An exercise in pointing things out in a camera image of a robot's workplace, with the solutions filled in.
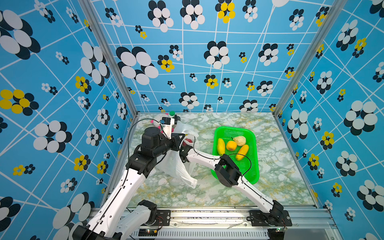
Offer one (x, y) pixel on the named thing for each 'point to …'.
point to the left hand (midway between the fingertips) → (185, 134)
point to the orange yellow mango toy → (231, 145)
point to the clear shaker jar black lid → (176, 118)
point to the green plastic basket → (225, 133)
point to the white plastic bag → (169, 163)
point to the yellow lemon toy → (221, 147)
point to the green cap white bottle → (172, 113)
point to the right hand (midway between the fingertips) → (171, 146)
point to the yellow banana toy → (242, 152)
